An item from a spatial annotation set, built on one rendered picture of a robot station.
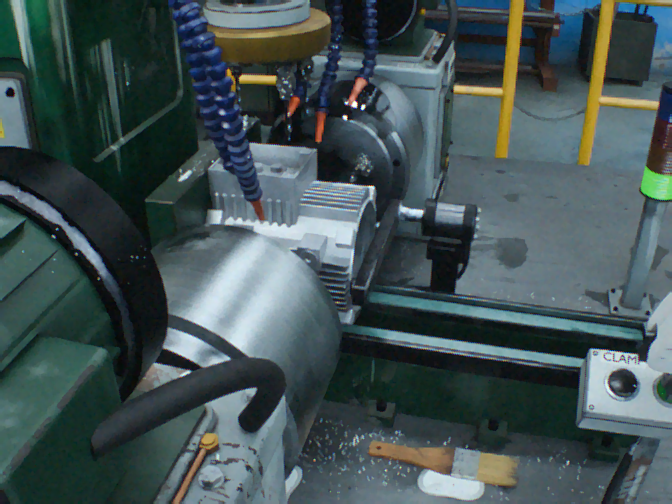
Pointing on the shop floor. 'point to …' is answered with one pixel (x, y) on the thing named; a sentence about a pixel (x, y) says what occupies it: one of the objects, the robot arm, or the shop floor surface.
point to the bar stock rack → (549, 25)
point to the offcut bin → (621, 44)
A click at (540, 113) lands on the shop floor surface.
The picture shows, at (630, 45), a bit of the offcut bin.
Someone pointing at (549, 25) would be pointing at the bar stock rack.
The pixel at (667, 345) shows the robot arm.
